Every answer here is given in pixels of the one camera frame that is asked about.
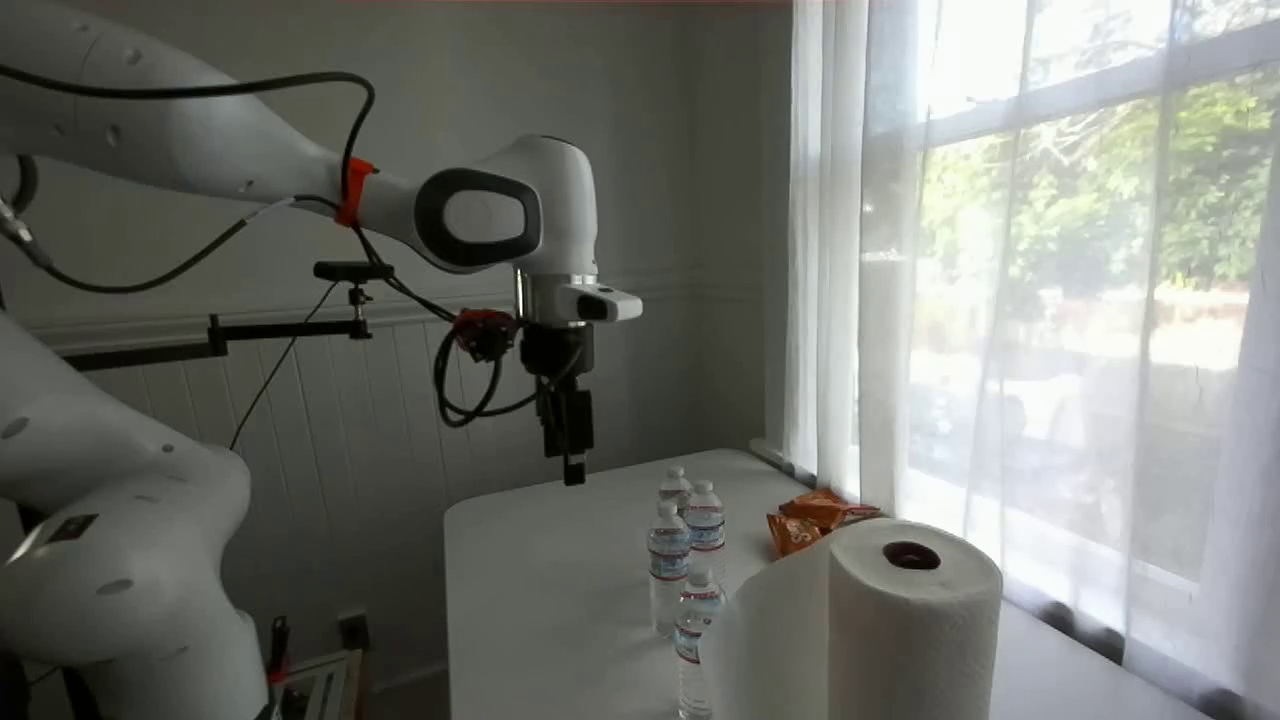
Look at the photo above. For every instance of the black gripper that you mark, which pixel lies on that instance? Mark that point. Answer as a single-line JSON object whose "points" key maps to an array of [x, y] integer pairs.
{"points": [[556, 356]]}

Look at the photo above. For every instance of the white paper towel roll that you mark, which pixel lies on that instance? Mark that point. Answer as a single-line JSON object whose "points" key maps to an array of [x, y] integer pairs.
{"points": [[877, 620]]}

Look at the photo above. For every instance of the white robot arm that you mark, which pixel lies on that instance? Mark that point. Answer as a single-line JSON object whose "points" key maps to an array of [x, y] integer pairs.
{"points": [[122, 572]]}

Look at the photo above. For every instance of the clear water bottle far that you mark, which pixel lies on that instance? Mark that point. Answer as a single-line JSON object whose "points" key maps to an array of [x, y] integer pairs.
{"points": [[676, 488]]}

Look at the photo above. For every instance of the clear water bottle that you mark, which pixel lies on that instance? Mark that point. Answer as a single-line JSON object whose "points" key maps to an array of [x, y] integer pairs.
{"points": [[706, 525], [665, 567], [694, 617], [676, 488]]}

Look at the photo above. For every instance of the clear water bottle left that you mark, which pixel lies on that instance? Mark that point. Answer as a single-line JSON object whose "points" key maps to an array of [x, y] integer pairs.
{"points": [[665, 567]]}

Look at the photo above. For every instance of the clear water bottle right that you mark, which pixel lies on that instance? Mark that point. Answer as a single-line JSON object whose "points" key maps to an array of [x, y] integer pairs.
{"points": [[706, 525]]}

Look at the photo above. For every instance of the clear water bottle near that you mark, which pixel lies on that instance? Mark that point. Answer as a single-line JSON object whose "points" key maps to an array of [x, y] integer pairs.
{"points": [[694, 617]]}

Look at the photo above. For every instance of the orange snack bag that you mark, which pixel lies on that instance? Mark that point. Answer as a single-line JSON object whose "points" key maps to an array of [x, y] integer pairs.
{"points": [[809, 516]]}

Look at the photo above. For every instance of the white sheer curtain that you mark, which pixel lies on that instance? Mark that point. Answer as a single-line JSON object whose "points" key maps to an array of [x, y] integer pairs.
{"points": [[1227, 650]]}

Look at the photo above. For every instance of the black camera boom stand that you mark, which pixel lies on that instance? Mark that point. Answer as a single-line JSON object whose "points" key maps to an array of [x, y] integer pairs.
{"points": [[217, 339]]}

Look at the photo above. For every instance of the window frame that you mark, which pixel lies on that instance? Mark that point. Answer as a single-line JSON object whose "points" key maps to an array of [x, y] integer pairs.
{"points": [[1067, 211]]}

